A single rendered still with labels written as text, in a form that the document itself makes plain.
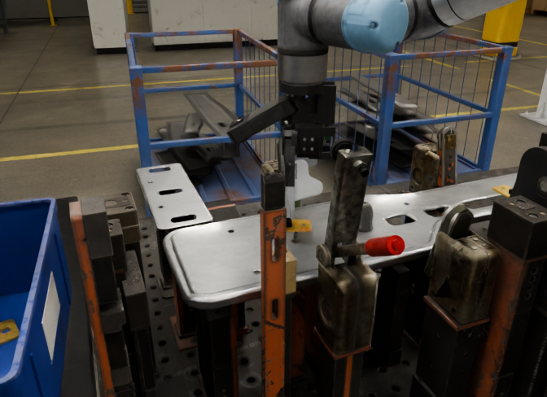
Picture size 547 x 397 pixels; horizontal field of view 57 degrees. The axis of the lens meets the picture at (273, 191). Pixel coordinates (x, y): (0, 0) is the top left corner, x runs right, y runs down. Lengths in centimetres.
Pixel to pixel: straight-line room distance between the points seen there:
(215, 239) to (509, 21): 772
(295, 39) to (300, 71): 5
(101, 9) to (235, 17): 209
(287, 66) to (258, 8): 809
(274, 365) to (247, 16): 823
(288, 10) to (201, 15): 791
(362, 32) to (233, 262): 38
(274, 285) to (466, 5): 43
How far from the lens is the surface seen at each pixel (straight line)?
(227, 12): 870
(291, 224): 86
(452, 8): 73
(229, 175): 318
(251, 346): 107
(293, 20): 73
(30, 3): 1257
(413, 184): 118
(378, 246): 57
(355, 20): 65
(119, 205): 85
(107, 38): 851
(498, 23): 832
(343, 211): 63
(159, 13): 853
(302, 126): 77
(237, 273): 75
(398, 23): 67
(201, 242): 83
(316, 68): 74
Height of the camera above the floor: 143
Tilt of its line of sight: 25 degrees down
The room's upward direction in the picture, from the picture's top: straight up
